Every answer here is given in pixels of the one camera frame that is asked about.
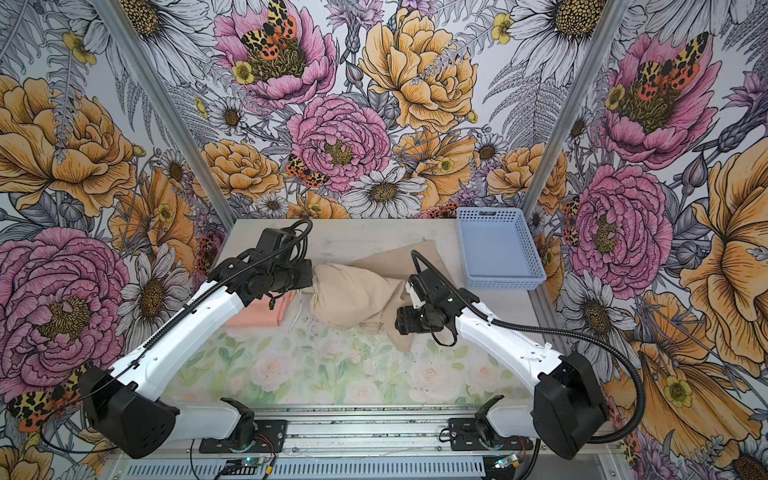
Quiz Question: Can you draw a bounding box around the right black corrugated cable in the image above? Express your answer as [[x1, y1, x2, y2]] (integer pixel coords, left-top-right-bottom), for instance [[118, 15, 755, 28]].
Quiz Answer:
[[410, 249, 647, 480]]

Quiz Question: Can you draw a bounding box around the left aluminium frame post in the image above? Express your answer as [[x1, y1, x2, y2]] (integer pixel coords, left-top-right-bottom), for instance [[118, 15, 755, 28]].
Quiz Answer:
[[94, 1, 237, 230]]

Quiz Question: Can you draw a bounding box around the beige drawstring garment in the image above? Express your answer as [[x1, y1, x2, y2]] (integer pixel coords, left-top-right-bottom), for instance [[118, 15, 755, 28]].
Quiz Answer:
[[300, 240, 450, 353]]

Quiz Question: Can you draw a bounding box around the right aluminium frame post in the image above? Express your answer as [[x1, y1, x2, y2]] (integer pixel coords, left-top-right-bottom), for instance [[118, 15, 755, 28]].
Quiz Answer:
[[522, 0, 631, 220]]

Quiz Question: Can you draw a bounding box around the black corrugated cable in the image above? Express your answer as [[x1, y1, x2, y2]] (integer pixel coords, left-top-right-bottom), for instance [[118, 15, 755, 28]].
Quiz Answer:
[[35, 218, 314, 456], [410, 249, 647, 480]]

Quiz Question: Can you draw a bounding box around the pink printed t-shirt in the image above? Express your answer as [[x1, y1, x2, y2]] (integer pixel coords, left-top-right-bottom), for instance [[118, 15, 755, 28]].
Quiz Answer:
[[224, 291, 296, 328]]

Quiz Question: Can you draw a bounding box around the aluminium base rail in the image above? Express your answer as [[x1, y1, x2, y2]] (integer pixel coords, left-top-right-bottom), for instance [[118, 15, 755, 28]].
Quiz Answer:
[[149, 405, 619, 457]]

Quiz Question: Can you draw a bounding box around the aluminium frame post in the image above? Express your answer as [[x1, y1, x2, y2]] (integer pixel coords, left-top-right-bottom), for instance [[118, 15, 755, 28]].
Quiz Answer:
[[522, 0, 631, 220], [94, 1, 237, 230]]

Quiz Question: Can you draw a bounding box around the light blue plastic basket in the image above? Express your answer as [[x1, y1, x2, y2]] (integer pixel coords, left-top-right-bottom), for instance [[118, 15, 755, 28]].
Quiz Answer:
[[456, 207, 547, 291]]

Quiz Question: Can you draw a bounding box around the white vented cable duct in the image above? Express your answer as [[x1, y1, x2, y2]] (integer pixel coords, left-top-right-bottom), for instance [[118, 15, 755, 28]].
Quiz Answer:
[[110, 456, 486, 479]]

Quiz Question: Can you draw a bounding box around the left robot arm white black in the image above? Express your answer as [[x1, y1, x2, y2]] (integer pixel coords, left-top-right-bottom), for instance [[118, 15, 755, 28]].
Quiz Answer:
[[79, 220, 312, 459]]

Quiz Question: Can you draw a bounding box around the left black corrugated cable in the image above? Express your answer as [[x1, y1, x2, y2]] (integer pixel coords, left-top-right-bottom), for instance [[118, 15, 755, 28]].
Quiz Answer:
[[35, 218, 314, 456]]

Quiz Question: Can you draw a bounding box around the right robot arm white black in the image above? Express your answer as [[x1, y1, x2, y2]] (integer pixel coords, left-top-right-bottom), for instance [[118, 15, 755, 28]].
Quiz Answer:
[[395, 270, 609, 459]]

